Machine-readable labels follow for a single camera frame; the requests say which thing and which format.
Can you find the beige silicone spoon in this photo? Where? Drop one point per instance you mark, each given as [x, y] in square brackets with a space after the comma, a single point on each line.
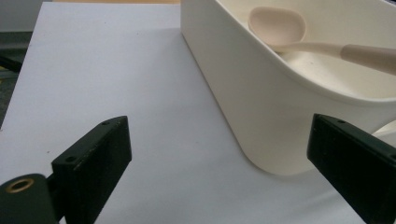
[274, 26]

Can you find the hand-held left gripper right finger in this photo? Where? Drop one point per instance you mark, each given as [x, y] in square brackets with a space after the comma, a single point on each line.
[358, 168]

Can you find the white plastic bin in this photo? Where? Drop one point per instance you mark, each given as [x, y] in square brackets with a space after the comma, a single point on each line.
[249, 93]

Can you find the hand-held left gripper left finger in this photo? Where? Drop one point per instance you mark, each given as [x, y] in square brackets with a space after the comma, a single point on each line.
[93, 161]

